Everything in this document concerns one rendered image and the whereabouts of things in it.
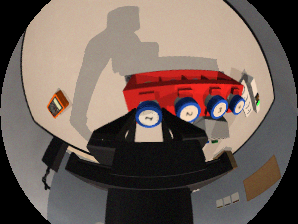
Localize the small open brown cardboard box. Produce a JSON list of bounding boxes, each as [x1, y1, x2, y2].
[[213, 150, 238, 173]]

